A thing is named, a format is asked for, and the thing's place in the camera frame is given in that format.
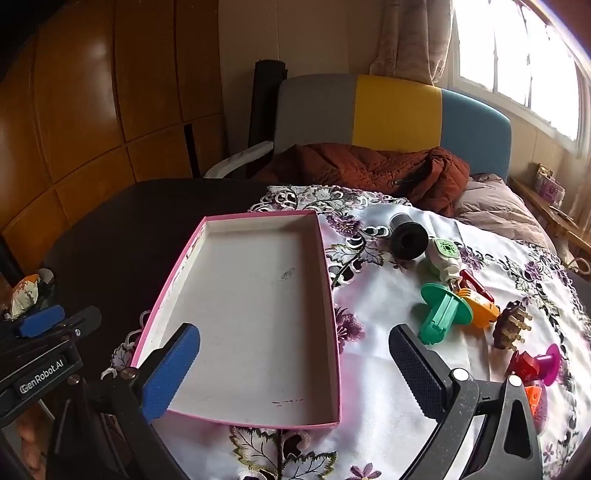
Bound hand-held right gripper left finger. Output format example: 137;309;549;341
48;322;201;480

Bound purple gift box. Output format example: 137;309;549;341
536;164;566;206

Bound pink cardboard box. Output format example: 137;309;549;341
130;210;342;431

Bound grey yellow blue headboard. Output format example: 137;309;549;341
274;74;511;185

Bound wooden wardrobe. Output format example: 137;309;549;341
0;0;232;273

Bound purple oval soap case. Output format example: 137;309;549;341
531;385;549;428

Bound brown massage comb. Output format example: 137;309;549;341
492;300;533;350

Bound orange linked cube blocks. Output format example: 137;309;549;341
524;385;542;421

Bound white floral tablecloth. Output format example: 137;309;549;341
104;185;591;480

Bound beige curtain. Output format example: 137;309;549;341
369;0;455;86

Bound black ribbed cylinder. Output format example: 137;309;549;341
389;213;429;261

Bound white chair armrest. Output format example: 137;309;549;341
203;141;275;179

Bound magenta plastic spool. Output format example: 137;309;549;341
526;343;561;387

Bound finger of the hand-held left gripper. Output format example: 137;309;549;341
14;305;65;337

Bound wooden side shelf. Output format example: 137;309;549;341
508;175;591;259

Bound green plastic spool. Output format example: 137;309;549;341
418;282;474;346

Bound yellow clipper comb guard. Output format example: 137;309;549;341
455;288;502;329

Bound crumpled snack packet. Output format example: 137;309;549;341
7;273;42;319

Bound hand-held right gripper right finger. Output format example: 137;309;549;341
389;324;543;480

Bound pink quilt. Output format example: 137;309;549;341
455;173;559;252

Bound white green plug-in device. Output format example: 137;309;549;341
425;235;462;283

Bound window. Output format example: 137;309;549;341
450;0;585;148

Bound brown quilted jacket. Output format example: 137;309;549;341
252;143;472;217

